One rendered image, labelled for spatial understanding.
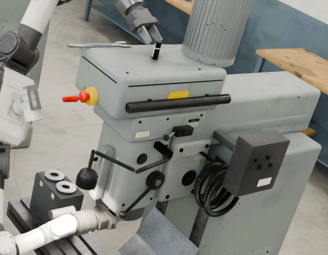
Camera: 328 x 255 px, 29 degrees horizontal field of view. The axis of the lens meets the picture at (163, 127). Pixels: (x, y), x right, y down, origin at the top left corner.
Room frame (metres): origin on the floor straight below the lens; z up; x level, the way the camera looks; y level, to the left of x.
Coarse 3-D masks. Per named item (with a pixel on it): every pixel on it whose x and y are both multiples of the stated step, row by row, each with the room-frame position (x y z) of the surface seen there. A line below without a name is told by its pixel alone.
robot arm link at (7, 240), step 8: (0, 192) 1.77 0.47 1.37; (0, 200) 1.75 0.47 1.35; (0, 208) 1.73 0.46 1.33; (0, 216) 1.72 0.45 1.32; (0, 224) 1.69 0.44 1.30; (0, 232) 1.66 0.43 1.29; (8, 232) 1.68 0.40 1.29; (0, 240) 1.64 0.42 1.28; (8, 240) 1.66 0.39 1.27; (0, 248) 1.63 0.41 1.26; (8, 248) 1.64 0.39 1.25
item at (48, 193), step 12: (36, 180) 2.35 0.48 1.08; (48, 180) 2.33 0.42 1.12; (60, 180) 2.34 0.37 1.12; (36, 192) 2.34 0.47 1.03; (48, 192) 2.28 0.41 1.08; (60, 192) 2.26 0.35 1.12; (72, 192) 2.27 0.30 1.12; (36, 204) 2.33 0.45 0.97; (48, 204) 2.27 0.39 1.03; (60, 204) 2.22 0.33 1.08; (72, 204) 2.26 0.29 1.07; (48, 216) 2.26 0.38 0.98
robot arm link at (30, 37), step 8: (24, 24) 2.16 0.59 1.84; (24, 32) 2.14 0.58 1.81; (32, 32) 2.15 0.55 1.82; (40, 32) 2.17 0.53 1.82; (24, 40) 2.12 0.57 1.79; (32, 40) 2.14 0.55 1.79; (24, 48) 2.10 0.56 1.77; (32, 48) 2.14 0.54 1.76; (16, 56) 2.08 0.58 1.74; (24, 56) 2.11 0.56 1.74; (32, 56) 2.14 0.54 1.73; (24, 64) 2.14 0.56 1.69
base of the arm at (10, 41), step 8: (8, 32) 2.10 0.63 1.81; (0, 40) 2.09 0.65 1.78; (8, 40) 2.08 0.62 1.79; (16, 40) 2.07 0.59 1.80; (0, 48) 2.07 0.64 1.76; (8, 48) 2.06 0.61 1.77; (16, 48) 2.06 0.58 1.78; (0, 56) 2.06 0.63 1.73; (8, 56) 2.05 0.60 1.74; (8, 64) 2.05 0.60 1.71; (16, 64) 2.09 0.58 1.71; (32, 64) 2.15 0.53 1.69; (24, 72) 2.14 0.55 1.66
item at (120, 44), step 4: (68, 44) 1.91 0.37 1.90; (72, 44) 1.92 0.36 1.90; (76, 44) 1.93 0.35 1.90; (80, 44) 1.94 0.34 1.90; (84, 44) 1.95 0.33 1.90; (88, 44) 1.96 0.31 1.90; (92, 44) 1.97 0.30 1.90; (96, 44) 1.98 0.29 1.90; (100, 44) 1.99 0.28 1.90; (104, 44) 2.01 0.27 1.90; (108, 44) 2.01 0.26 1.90; (112, 44) 2.03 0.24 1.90; (116, 44) 2.04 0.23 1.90; (120, 44) 2.05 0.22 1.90; (124, 44) 2.08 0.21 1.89
